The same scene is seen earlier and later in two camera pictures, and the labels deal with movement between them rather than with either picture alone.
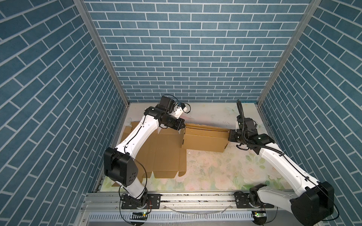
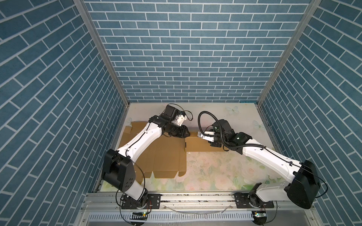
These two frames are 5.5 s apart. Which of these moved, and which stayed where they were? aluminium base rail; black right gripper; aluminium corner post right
Moved: black right gripper
Stayed: aluminium corner post right; aluminium base rail
